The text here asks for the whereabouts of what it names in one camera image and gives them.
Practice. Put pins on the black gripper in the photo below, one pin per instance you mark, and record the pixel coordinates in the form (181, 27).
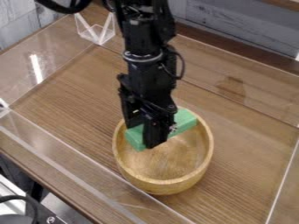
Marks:
(145, 92)

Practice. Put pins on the green foam block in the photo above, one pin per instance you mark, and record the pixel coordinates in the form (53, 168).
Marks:
(185, 120)

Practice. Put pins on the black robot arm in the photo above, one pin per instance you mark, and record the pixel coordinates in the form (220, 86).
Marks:
(147, 26)

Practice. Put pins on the brown wooden bowl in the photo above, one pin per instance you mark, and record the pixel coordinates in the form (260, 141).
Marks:
(169, 168)

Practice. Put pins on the black metal bracket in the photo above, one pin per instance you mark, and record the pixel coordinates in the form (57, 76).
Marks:
(47, 216)

